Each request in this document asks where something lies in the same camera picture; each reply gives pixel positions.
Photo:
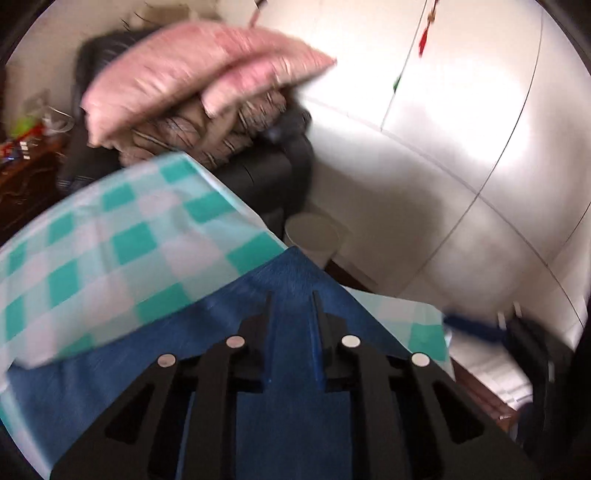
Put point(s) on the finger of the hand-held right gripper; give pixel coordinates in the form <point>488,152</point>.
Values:
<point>471,325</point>

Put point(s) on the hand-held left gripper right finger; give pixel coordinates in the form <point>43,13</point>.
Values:
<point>317,355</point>

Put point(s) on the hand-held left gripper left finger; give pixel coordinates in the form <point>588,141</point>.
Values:
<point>258,341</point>

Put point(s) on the blue towel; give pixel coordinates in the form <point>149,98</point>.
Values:
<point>286,286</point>

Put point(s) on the white bucket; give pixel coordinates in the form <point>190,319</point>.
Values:
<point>311,233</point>

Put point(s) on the black armchair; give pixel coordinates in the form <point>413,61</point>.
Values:
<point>258,180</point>

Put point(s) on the teal white checkered cloth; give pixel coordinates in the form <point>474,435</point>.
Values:
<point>115,244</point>

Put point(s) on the white wardrobe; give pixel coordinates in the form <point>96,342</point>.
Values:
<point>461,138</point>

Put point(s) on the striped brown cushion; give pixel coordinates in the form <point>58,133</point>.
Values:
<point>184,134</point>

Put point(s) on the small pink pillow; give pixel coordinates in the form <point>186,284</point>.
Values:
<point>231,94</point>

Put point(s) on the small green sticker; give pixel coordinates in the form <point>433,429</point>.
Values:
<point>396,83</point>

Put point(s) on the dark wooden cabinet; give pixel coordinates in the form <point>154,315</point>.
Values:
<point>23,184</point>

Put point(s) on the large pink pillow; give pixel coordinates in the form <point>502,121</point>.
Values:
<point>184,64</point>

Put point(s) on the red hanging ornament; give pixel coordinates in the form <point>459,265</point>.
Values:
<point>425,32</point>

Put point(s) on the green plastic item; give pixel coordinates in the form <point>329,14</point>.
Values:
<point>24,125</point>

